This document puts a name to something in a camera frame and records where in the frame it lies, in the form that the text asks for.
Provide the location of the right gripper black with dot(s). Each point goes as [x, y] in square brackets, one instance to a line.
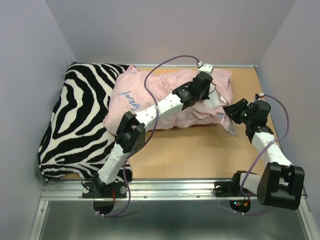
[233, 109]

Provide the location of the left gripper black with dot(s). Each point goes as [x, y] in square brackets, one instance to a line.
[205, 95]

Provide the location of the purple pink princess pillowcase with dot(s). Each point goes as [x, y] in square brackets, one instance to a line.
[136, 90]

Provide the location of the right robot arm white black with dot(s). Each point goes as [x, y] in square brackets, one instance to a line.
[281, 183]

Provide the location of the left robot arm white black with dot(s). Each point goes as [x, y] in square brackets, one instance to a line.
[131, 132]

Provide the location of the zebra print pillow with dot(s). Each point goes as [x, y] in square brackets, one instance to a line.
[76, 141]

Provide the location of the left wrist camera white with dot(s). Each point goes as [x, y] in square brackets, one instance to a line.
[206, 68]

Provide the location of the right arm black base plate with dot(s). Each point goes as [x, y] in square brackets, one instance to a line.
[230, 189]

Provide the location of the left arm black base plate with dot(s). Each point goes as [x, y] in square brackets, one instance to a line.
[111, 191]

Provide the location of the aluminium mounting rail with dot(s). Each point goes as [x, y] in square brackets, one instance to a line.
[163, 210]

